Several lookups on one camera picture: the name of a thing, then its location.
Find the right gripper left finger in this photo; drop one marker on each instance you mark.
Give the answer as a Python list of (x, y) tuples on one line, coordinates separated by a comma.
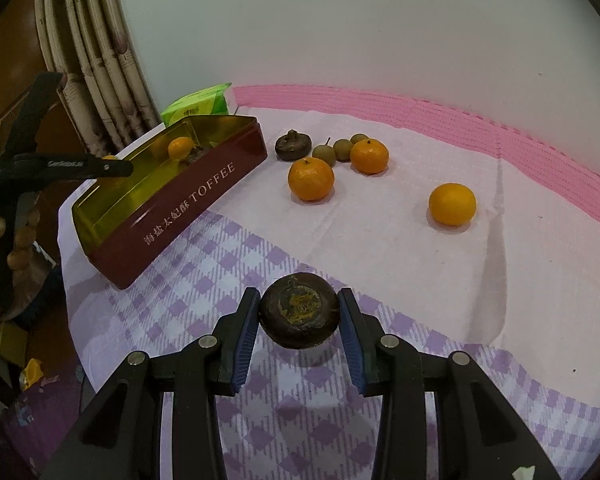
[(119, 433)]

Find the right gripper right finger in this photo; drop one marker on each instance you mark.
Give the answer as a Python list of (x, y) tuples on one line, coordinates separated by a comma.
[(479, 434)]

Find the red gold toffee tin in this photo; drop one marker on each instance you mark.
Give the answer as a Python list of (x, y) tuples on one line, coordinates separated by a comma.
[(123, 224)]

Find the orange tangerine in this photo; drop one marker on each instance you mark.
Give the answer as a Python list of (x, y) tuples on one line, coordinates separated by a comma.
[(310, 179), (452, 204), (180, 148), (369, 156)]

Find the dark mangosteen large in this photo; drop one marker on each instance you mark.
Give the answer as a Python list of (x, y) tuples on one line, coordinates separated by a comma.
[(299, 311)]

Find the brown kiwi fruit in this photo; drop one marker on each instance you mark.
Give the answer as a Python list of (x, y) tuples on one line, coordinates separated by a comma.
[(326, 153), (358, 137), (342, 149)]

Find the dark mangosteen small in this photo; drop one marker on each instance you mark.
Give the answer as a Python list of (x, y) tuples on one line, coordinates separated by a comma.
[(197, 152)]

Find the beige striped curtain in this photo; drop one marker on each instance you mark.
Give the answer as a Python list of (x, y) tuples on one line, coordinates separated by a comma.
[(103, 90)]

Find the purple checked tablecloth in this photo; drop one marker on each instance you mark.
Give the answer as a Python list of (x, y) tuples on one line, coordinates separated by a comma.
[(518, 287)]

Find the green tissue pack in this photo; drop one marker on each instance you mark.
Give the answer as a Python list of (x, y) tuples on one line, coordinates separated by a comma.
[(215, 100)]

